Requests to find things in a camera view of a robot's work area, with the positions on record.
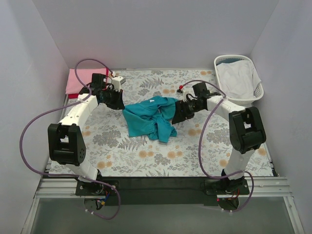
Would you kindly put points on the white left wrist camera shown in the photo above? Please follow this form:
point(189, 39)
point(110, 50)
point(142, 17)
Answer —
point(117, 83)

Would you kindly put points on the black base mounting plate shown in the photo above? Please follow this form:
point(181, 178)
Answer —
point(161, 190)

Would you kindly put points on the white laundry basket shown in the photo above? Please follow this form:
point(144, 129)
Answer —
point(259, 92)

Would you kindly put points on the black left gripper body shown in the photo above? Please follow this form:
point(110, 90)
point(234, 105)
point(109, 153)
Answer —
point(116, 99)

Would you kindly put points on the aluminium frame rail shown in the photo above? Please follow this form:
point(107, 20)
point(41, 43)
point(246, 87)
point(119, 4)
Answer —
point(162, 205)

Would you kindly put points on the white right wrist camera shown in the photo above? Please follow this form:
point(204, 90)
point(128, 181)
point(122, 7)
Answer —
point(185, 95)

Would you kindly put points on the pink folded t shirt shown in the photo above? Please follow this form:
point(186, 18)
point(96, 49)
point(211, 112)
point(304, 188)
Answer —
point(78, 81)

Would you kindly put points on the floral table mat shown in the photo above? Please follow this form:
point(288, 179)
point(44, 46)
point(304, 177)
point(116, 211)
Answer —
point(141, 140)

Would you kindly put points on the white t shirt in basket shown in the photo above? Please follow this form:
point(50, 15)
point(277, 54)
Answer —
point(237, 79)

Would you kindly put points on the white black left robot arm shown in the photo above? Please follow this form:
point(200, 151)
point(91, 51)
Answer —
point(66, 143)

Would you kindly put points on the red folded t shirt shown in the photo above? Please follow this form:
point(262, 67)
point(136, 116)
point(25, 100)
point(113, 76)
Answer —
point(73, 95)

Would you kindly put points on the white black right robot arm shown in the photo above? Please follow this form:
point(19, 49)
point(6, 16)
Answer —
point(246, 130)

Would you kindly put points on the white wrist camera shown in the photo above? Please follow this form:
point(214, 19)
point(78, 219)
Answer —
point(185, 95)
point(117, 83)

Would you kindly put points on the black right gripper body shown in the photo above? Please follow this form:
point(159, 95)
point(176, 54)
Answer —
point(182, 111)

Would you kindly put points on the teal t shirt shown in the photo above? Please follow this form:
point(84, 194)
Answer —
point(151, 118)

